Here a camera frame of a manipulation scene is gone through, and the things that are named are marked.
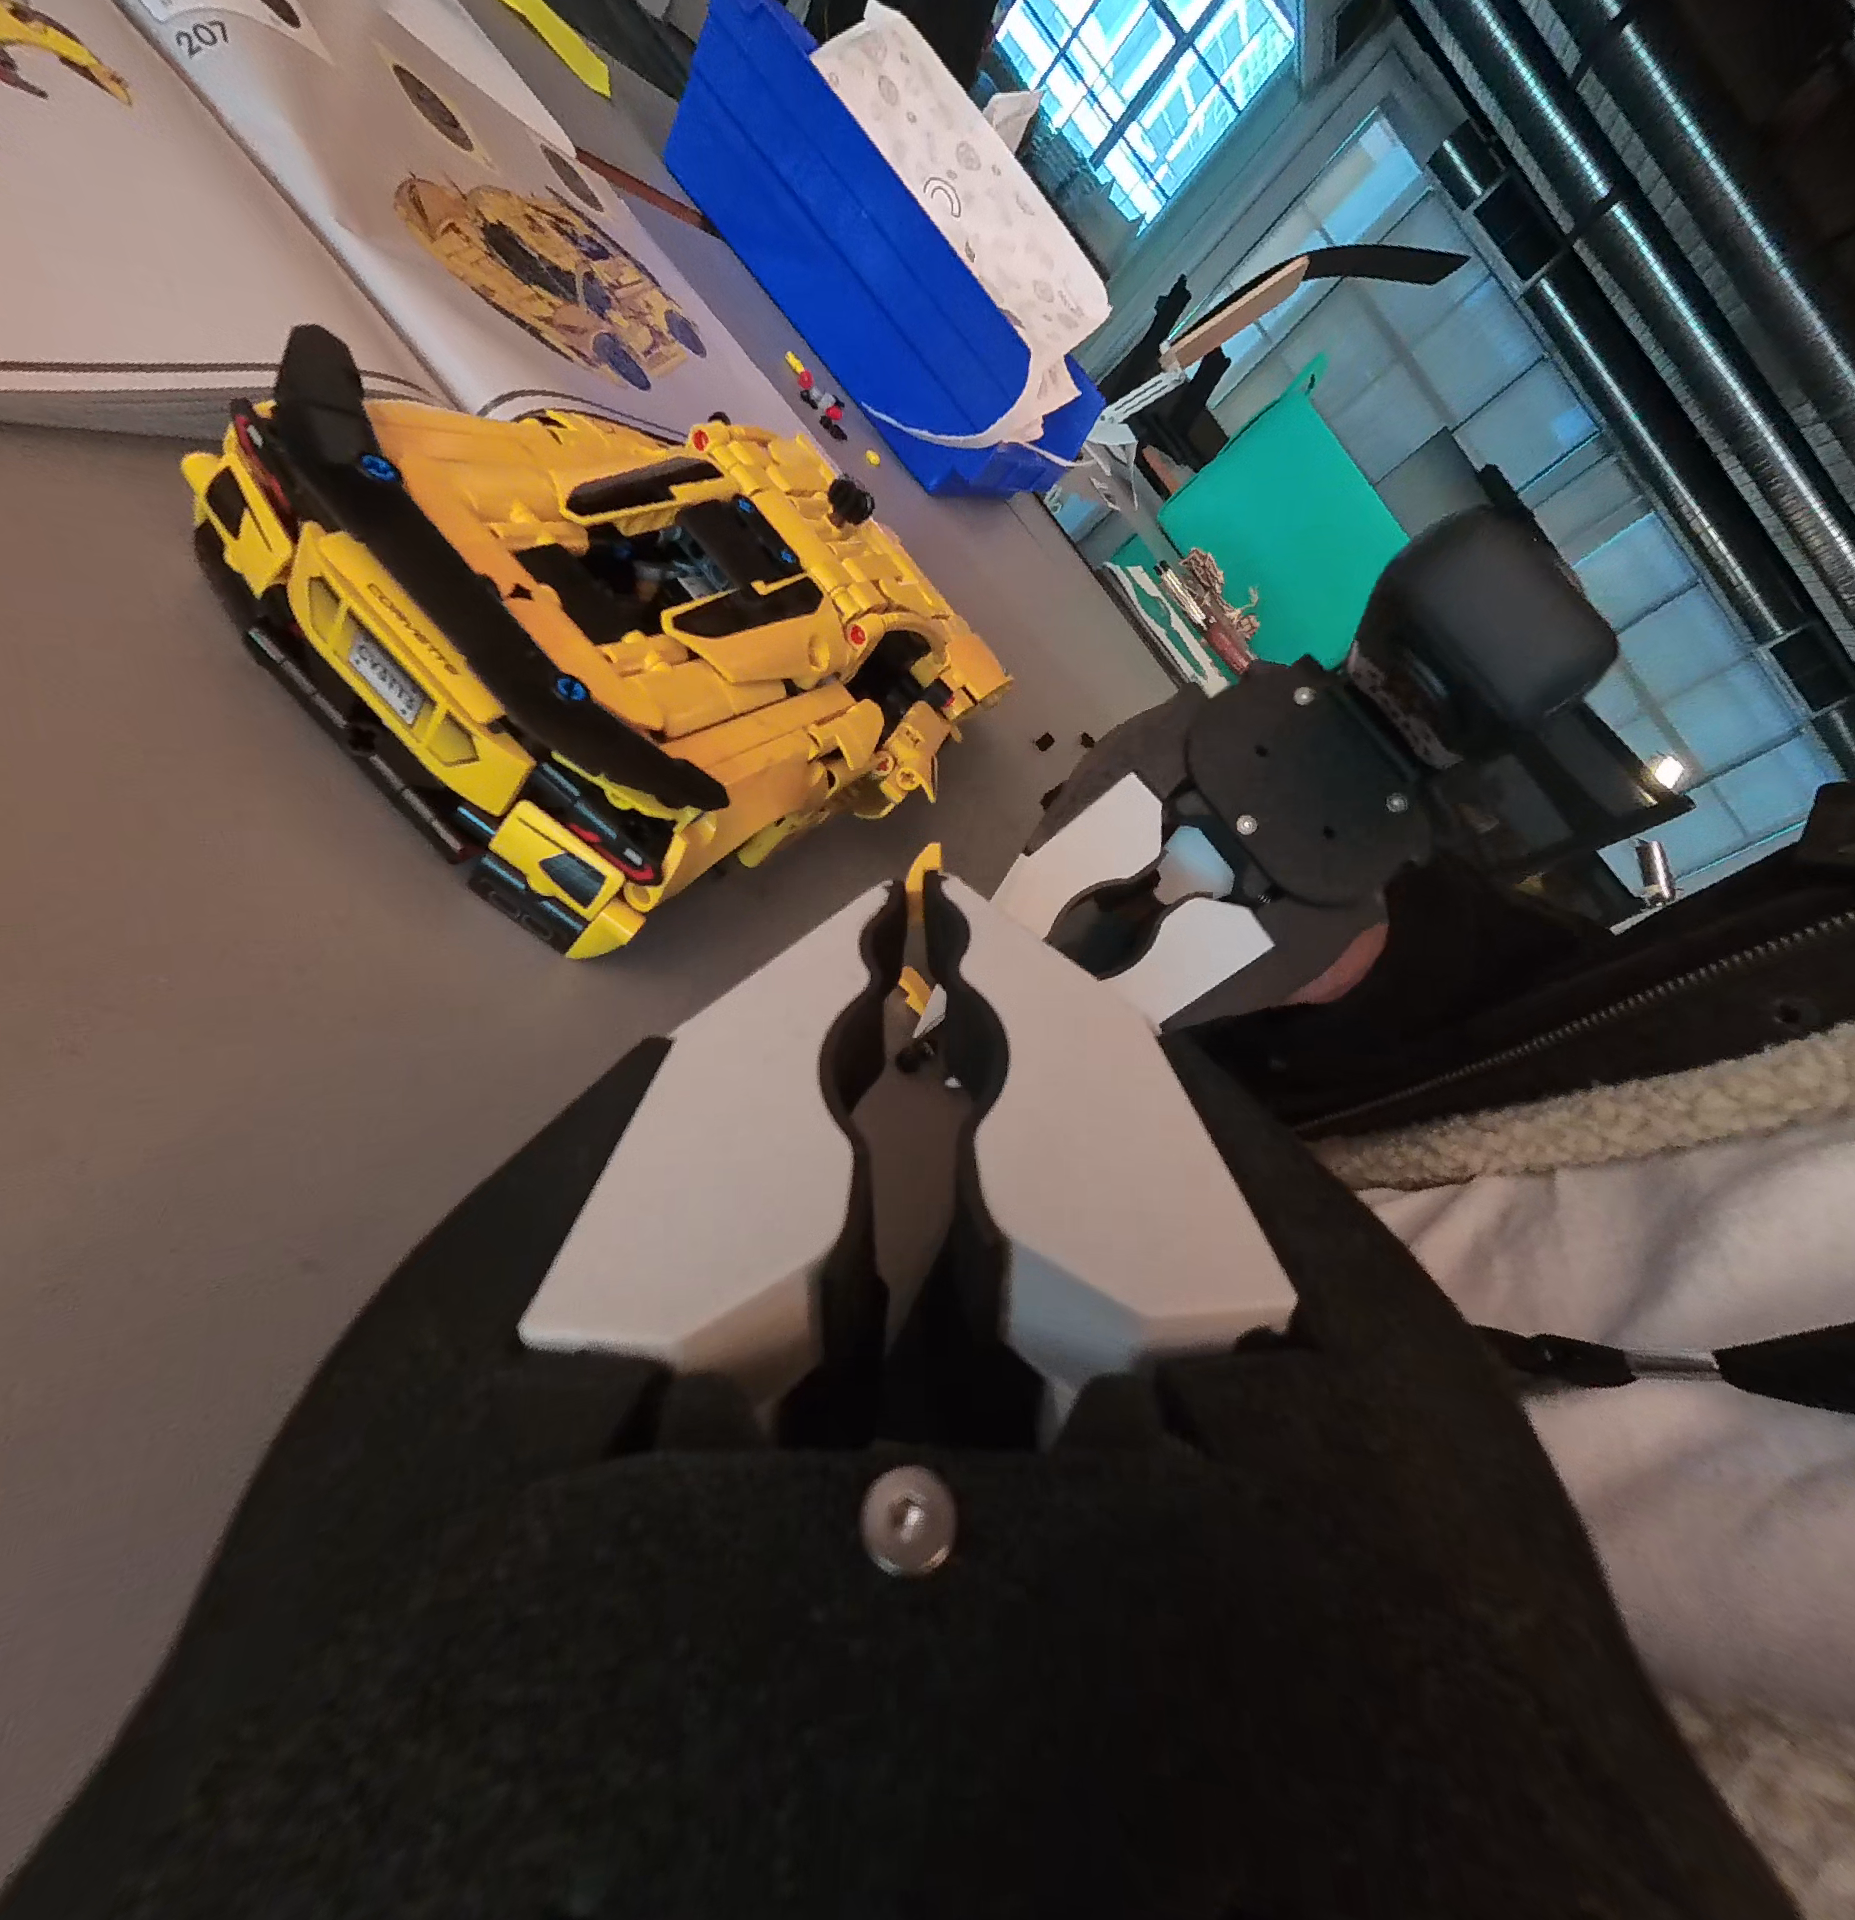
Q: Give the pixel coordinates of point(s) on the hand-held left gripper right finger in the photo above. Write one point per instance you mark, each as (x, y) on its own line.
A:
(1139, 1201)

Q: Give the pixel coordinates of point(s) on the yellow paper strip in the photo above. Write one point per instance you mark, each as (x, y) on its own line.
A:
(559, 45)

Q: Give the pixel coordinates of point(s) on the green booklet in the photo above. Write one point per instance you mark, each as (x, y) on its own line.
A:
(1152, 631)

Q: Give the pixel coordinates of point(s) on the black mesh chair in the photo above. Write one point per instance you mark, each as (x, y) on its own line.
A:
(1602, 782)

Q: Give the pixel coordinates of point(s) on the person's right forearm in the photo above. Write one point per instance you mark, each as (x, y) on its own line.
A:
(1467, 960)

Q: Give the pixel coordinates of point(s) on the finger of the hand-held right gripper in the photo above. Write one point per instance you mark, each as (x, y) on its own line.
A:
(1199, 960)
(1093, 847)

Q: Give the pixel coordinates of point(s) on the small black round brick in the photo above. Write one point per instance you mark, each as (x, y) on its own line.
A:
(853, 500)

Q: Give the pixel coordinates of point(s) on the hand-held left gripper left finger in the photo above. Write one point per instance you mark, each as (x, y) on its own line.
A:
(672, 1201)

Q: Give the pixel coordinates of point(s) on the open instruction booklet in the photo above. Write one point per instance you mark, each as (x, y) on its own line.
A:
(194, 226)

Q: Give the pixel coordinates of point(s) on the yellow small plate brick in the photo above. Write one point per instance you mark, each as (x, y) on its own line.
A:
(920, 931)

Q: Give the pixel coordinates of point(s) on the white patterned paper bag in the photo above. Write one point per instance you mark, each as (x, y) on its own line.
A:
(972, 196)

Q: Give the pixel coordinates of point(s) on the large window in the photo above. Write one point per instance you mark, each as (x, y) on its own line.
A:
(1152, 91)

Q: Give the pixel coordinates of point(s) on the silver air duct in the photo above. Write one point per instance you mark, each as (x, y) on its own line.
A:
(1767, 345)

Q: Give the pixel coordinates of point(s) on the curved wood and black lamp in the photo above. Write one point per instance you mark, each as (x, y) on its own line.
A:
(1243, 309)

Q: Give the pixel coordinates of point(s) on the grey desk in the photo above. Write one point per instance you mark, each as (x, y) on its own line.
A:
(194, 1126)

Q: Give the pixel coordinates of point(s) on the person's right hand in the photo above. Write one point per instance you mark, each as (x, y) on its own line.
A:
(1340, 969)

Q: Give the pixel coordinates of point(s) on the green plastic bin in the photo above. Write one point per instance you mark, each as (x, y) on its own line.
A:
(1289, 495)

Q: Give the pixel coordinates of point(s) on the blue plastic bin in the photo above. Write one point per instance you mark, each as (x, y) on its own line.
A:
(838, 226)

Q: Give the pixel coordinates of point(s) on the pile of small bricks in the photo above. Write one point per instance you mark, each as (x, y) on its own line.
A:
(821, 394)

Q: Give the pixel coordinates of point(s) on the white paper strip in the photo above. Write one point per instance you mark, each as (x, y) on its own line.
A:
(989, 427)

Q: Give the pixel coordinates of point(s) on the white shirt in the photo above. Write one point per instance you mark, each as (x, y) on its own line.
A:
(1693, 1502)

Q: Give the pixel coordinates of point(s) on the yellow toy brick car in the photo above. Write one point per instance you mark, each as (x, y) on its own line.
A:
(463, 495)

